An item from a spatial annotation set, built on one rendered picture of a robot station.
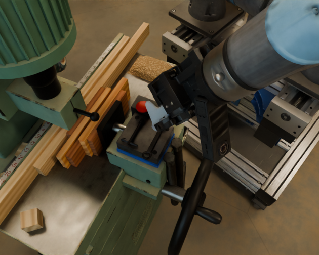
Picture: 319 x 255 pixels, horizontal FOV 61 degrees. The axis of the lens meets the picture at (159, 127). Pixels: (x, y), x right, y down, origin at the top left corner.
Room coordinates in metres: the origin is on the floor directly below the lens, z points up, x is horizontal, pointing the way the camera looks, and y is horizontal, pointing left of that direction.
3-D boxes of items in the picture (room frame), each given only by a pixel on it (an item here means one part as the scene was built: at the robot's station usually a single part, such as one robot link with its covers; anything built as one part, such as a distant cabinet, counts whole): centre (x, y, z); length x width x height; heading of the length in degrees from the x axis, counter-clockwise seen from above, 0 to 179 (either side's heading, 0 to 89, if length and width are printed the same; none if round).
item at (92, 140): (0.37, 0.12, 0.94); 0.16 x 0.01 x 0.07; 155
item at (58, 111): (0.37, 0.24, 1.03); 0.14 x 0.07 x 0.09; 65
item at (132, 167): (0.32, 0.03, 0.91); 0.15 x 0.14 x 0.09; 155
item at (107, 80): (0.50, 0.16, 0.92); 0.55 x 0.02 x 0.04; 155
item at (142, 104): (0.36, 0.04, 1.02); 0.03 x 0.03 x 0.01
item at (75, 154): (0.38, 0.15, 0.92); 0.25 x 0.02 x 0.05; 155
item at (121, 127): (0.34, 0.09, 0.95); 0.09 x 0.07 x 0.09; 155
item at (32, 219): (0.14, 0.26, 0.92); 0.03 x 0.03 x 0.03; 17
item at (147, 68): (0.58, 0.02, 0.91); 0.12 x 0.09 x 0.03; 65
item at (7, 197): (0.40, 0.22, 0.92); 0.60 x 0.02 x 0.05; 155
